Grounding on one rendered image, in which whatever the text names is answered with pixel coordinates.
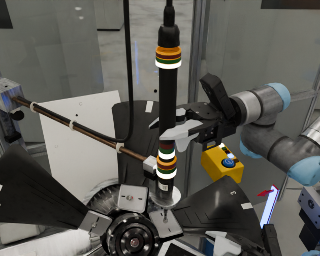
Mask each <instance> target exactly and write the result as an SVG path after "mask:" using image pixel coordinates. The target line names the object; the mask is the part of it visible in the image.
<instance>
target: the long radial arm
mask: <svg viewBox="0 0 320 256"><path fill-rule="evenodd" d="M89 238H90V235H88V232H86V231H83V230H81V229H79V228H78V230H72V229H66V228H59V227H51V228H48V229H45V230H44V232H42V233H40V234H39V235H37V236H33V237H29V238H26V239H22V240H19V241H16V242H12V243H9V244H2V243H1V242H0V256H79V255H82V254H85V253H87V252H88V251H90V250H92V248H93V244H92V245H90V243H91V242H92V241H91V240H89Z"/></svg>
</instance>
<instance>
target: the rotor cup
mask: <svg viewBox="0 0 320 256"><path fill-rule="evenodd" d="M133 213H136V214H138V215H134V214H133ZM106 215H108V216H111V217H113V218H114V219H113V220H112V222H111V224H110V225H109V226H108V228H107V229H106V231H105V232H104V233H103V235H101V236H100V242H101V245H102V247H103V249H104V251H105V252H106V253H107V254H108V255H110V256H156V255H157V252H158V249H159V243H160V239H159V233H158V230H157V228H156V226H155V225H154V223H153V222H152V221H150V220H149V217H148V216H149V214H148V213H139V212H133V211H128V210H122V209H119V208H118V207H117V206H116V207H114V208H112V209H111V210H110V211H109V212H108V213H107V214H106ZM109 229H110V231H111V234H110V235H109ZM134 238H137V239H138V240H139V242H140V243H139V246H138V247H136V248H133V247H132V246H131V240H132V239H134Z"/></svg>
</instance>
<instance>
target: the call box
mask: <svg viewBox="0 0 320 256"><path fill-rule="evenodd" d="M222 144H223V145H224V143H222ZM224 147H226V146H225V145H224ZM226 148H227V147H226ZM227 150H229V149H228V148H227ZM229 152H230V153H231V154H232V152H231V151H230V150H229ZM232 155H233V154H232ZM233 156H234V155H233ZM226 158H229V157H228V154H226V153H225V151H223V150H222V148H221V147H220V146H217V147H214V148H211V149H209V150H206V151H204V152H202V156H201V165H202V166H203V167H204V169H205V170H206V172H207V173H208V174H209V176H210V177H211V178H212V180H213V181H214V182H215V181H217V180H218V179H220V178H222V177H223V176H224V175H228V176H231V177H232V178H233V179H234V180H235V182H236V183H240V182H241V178H242V173H243V169H244V166H243V165H242V163H241V162H240V161H239V162H238V163H235V162H234V165H233V166H232V167H227V166H225V165H224V164H223V160H224V159H226ZM230 159H232V160H233V159H236V157H235V156H234V157H232V158H230Z"/></svg>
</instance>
